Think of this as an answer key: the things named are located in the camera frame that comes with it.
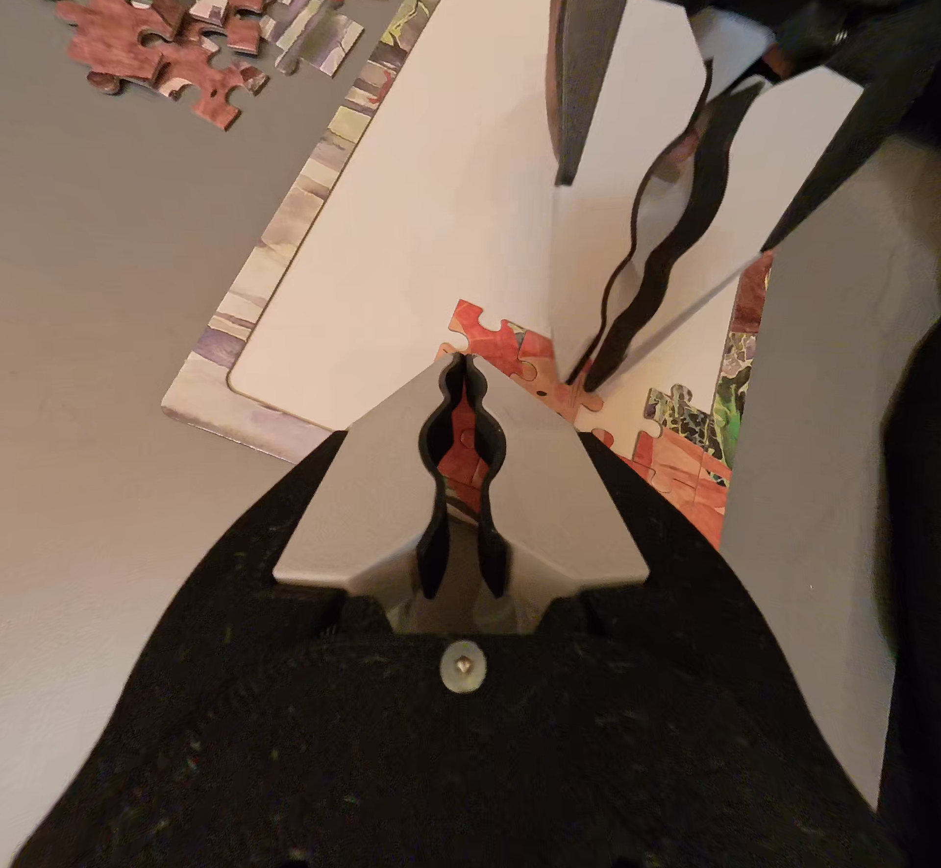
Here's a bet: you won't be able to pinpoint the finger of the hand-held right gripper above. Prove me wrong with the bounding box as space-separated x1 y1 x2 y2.
583 66 866 393
550 0 716 386

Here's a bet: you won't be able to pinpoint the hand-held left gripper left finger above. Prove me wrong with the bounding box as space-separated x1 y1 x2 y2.
273 352 466 599

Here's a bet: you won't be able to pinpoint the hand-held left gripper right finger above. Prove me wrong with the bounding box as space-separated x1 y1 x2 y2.
468 354 651 613

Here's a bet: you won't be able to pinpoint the joined orange puzzle pieces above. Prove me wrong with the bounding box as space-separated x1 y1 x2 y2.
434 328 736 553

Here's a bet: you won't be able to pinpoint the lion face puzzle piece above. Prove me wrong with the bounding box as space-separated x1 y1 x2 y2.
515 350 605 421

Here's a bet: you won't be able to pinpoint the puzzle frame tray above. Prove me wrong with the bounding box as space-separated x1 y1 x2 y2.
162 0 773 553

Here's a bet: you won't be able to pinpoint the pile of puzzle pieces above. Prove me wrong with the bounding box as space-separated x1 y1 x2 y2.
0 0 404 133

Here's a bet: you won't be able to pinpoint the person's right hand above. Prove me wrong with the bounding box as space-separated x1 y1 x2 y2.
656 107 710 184

